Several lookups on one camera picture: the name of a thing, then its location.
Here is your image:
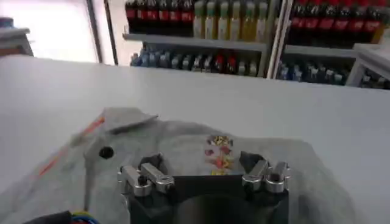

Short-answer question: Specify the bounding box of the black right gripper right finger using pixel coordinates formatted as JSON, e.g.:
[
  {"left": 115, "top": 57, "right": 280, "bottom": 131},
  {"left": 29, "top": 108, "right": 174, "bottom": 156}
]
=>
[{"left": 238, "top": 150, "right": 291, "bottom": 195}]

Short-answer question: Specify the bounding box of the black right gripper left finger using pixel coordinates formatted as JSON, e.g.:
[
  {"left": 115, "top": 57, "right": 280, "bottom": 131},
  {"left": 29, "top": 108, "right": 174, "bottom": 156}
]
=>
[{"left": 116, "top": 153, "right": 177, "bottom": 198}]

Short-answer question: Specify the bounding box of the grey printed t-shirt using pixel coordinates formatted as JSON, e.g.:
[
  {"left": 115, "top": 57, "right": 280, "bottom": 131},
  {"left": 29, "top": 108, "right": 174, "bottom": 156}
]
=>
[{"left": 0, "top": 106, "right": 368, "bottom": 224}]

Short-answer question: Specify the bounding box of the shelf rack with bottles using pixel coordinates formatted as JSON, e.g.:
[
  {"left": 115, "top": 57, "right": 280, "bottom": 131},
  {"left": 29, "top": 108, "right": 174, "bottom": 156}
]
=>
[
  {"left": 272, "top": 0, "right": 390, "bottom": 86},
  {"left": 121, "top": 0, "right": 277, "bottom": 79}
]

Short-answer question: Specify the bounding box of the white desk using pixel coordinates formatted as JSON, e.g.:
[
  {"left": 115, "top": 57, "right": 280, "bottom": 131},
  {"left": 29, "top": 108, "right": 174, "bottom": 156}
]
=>
[{"left": 345, "top": 42, "right": 390, "bottom": 89}]

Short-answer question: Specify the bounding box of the white side table with clothes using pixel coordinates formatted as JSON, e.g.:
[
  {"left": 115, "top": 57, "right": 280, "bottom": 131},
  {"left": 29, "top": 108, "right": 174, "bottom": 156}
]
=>
[{"left": 0, "top": 17, "right": 35, "bottom": 58}]

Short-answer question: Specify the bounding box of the coloured wire bundle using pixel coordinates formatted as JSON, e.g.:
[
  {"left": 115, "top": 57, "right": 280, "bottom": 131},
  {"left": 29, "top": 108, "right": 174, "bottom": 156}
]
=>
[{"left": 69, "top": 209, "right": 101, "bottom": 224}]

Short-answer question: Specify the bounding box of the black window post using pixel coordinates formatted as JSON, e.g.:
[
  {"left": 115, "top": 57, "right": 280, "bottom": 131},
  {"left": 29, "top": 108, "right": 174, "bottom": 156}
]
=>
[
  {"left": 85, "top": 0, "right": 104, "bottom": 65},
  {"left": 103, "top": 0, "right": 119, "bottom": 66}
]

